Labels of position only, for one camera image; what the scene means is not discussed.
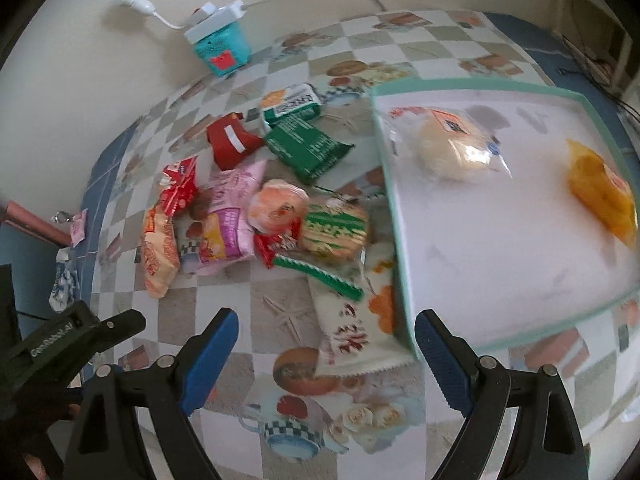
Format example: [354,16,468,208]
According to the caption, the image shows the crumpled white and blue wrapper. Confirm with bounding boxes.
[49,247,81,311]

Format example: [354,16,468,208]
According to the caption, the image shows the orange jelly cup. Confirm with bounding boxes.
[248,179,310,235]

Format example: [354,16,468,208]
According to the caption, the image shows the red patterned snack packet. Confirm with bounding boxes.
[159,156,202,217]

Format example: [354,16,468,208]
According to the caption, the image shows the white shelf unit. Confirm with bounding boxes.
[560,0,636,96]

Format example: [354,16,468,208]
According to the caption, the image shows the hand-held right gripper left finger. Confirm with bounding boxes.
[62,308,240,480]

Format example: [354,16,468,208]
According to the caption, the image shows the checked printed tablecloth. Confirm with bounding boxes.
[80,7,640,480]

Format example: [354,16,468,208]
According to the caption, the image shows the yellow chips packet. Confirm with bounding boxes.
[565,139,640,248]

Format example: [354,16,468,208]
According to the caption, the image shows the white power strip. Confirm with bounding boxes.
[182,1,247,43]

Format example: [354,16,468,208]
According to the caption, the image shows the reddish brown bar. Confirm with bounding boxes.
[0,199,71,246]

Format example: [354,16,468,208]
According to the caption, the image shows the small pink sachet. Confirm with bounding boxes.
[70,210,90,247]

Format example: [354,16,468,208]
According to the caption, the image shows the pink snack packet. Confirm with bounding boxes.
[197,160,268,276]

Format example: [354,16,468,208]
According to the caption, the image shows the plain red snack packet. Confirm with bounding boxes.
[206,112,266,171]

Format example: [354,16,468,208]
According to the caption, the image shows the white packet with green edge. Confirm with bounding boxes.
[272,255,418,378]

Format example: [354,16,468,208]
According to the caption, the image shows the dark green snack packet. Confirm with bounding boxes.
[264,115,356,185]

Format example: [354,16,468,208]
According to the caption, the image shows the black cable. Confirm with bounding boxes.
[560,35,640,126]

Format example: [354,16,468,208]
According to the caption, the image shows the green and white snack packet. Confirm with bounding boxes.
[260,82,325,131]

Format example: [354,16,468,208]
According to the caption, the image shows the orange snack packet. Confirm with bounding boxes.
[141,205,181,300]

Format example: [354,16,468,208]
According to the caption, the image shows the teal box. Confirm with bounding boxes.
[185,22,252,77]

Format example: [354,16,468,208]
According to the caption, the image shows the small red snack packet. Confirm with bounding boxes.
[254,225,301,270]

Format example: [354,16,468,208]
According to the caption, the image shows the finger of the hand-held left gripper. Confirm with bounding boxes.
[82,308,147,361]

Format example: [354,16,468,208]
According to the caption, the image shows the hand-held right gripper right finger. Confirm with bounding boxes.
[414,309,588,480]

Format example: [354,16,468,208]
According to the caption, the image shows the green striped cracker packet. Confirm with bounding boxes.
[299,195,371,263]

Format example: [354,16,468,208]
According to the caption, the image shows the white tray with green rim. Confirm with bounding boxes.
[370,79,640,361]

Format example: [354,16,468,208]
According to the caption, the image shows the bun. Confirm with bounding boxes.
[382,105,513,183]

